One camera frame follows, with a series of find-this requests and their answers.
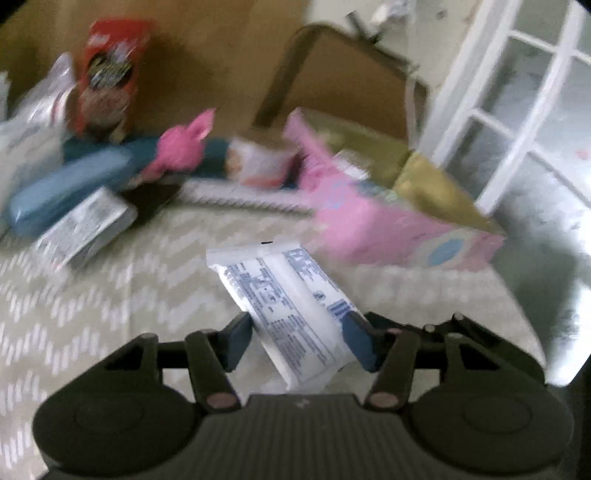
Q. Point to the white tissue packet blue print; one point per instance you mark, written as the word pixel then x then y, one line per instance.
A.
pixel 286 304

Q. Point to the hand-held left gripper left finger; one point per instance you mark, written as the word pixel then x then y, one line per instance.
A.
pixel 238 342

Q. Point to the beige chevron tablecloth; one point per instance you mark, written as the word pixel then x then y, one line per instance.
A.
pixel 138 286

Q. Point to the pink plush toy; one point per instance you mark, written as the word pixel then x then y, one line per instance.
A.
pixel 178 147

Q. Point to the teal mat white trim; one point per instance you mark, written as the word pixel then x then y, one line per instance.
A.
pixel 214 154

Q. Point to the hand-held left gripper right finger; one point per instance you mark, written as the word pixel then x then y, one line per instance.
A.
pixel 360 345

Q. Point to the white can red label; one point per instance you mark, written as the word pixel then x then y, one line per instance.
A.
pixel 261 161

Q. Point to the silver printed packet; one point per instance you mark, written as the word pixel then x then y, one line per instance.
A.
pixel 85 228

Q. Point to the white paper bag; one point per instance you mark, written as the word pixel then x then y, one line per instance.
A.
pixel 23 152

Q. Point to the blue glasses case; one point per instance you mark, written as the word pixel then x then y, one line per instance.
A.
pixel 64 189

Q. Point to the white window frame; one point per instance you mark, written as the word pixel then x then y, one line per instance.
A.
pixel 461 69

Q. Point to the red cereal box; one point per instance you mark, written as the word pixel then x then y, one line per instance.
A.
pixel 111 78

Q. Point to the pink tin box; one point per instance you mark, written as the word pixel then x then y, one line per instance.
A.
pixel 369 226

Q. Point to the clear plastic bag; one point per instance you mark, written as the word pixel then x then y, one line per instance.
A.
pixel 46 97

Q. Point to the brown chair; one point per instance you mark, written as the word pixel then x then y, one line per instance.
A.
pixel 341 78

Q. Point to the wooden board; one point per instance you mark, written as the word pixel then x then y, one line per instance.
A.
pixel 194 60

